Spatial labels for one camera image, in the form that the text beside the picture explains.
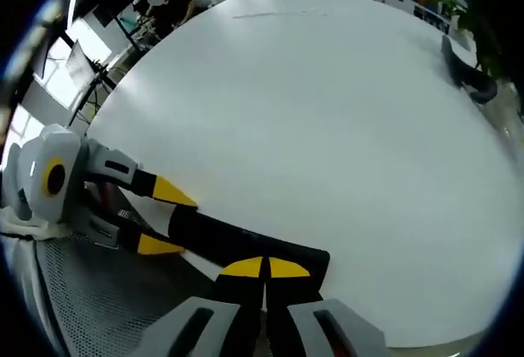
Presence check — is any black remote control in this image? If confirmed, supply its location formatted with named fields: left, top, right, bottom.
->
left=167, top=204, right=331, bottom=305

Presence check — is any black curved headset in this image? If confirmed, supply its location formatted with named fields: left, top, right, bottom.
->
left=440, top=34, right=499, bottom=106

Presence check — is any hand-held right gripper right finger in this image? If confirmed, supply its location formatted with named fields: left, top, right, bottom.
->
left=266, top=256, right=391, bottom=357

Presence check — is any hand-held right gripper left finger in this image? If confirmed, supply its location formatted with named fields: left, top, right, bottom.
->
left=137, top=255, right=265, bottom=357

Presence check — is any green potted plant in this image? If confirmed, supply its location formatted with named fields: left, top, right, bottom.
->
left=432, top=0, right=505, bottom=76

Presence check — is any grey mesh office chair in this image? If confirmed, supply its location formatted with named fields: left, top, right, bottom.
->
left=11, top=192, right=224, bottom=357

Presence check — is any computer monitor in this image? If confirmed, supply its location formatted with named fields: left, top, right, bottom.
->
left=66, top=40, right=98, bottom=84

